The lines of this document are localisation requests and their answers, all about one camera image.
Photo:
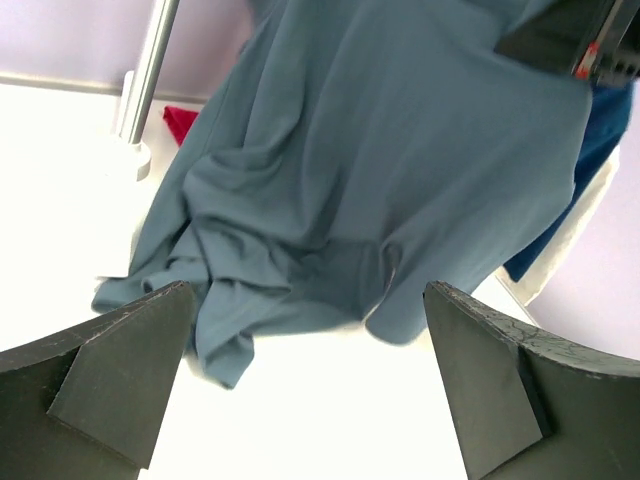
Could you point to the white clothes rack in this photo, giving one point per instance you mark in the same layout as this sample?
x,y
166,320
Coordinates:
x,y
133,155

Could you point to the navy blue t-shirt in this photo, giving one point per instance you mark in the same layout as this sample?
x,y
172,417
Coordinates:
x,y
607,123

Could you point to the red t-shirt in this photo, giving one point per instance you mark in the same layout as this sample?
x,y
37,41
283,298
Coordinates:
x,y
179,121

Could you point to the grey-blue t-shirt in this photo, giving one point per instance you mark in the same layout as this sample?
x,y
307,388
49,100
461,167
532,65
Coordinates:
x,y
357,151

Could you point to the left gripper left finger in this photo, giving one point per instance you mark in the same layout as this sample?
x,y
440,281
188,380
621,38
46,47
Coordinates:
x,y
88,402

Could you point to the light grey t-shirt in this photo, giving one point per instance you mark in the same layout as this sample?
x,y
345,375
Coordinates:
x,y
564,239

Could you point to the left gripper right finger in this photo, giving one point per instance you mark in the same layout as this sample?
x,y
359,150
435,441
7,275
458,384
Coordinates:
x,y
528,404

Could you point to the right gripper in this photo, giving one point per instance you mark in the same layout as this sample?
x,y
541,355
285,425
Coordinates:
x,y
595,41

